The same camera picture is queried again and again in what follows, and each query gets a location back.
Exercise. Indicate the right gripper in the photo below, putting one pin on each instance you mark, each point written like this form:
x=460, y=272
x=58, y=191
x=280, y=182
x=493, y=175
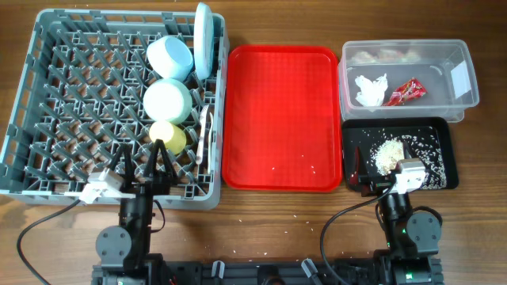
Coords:
x=360, y=174

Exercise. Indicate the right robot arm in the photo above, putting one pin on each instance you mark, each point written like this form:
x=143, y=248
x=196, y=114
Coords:
x=412, y=233

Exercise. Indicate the red snack wrapper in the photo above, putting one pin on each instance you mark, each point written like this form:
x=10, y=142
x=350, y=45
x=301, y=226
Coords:
x=409, y=91

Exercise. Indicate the yellow plastic cup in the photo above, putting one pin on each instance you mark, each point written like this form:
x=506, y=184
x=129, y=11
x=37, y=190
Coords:
x=173, y=137

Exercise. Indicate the white plastic spoon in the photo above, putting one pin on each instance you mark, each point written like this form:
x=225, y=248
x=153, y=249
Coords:
x=212, y=142

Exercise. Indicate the clear plastic waste bin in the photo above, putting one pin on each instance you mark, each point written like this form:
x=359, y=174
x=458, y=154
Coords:
x=443, y=67

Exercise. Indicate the red plastic serving tray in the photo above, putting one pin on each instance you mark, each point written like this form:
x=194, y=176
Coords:
x=282, y=129

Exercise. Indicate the light blue plate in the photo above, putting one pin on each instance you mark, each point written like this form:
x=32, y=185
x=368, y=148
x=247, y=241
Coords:
x=203, y=41

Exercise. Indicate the black waste tray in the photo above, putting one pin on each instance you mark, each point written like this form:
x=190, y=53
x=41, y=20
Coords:
x=366, y=133

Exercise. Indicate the light blue bowl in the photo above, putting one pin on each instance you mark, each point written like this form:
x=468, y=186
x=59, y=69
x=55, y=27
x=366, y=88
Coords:
x=170, y=58

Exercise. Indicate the white plastic fork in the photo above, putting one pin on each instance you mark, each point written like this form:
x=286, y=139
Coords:
x=200, y=146

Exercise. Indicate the rice food scraps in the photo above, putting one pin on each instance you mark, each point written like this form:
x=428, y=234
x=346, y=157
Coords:
x=387, y=153

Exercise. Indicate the grey plastic dishwasher rack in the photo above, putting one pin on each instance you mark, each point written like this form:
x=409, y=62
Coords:
x=80, y=97

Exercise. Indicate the light green small bowl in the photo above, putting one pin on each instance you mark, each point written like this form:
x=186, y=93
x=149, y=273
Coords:
x=168, y=100

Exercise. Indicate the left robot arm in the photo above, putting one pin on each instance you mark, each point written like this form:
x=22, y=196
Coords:
x=124, y=249

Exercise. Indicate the white napkin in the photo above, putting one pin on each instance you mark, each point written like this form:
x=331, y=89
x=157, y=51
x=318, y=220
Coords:
x=372, y=93

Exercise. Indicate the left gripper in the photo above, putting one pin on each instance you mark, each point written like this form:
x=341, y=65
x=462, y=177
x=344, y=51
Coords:
x=159, y=184

